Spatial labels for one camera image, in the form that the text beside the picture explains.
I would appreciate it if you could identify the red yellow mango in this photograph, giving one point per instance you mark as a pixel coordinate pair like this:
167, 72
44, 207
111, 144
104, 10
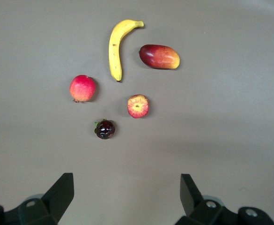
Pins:
160, 57

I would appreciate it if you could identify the red yellow striped apple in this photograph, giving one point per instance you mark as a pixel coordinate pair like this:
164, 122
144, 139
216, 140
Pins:
138, 106

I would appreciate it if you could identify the yellow banana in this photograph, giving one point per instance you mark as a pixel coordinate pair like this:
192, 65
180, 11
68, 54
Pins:
115, 47

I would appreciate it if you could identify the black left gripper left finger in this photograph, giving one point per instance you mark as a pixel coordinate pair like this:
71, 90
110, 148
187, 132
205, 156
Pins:
54, 199

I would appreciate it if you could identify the dark purple mangosteen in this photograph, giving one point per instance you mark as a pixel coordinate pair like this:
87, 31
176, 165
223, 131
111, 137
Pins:
105, 130

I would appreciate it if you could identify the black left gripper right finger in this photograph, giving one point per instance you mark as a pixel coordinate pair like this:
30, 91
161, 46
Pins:
197, 208

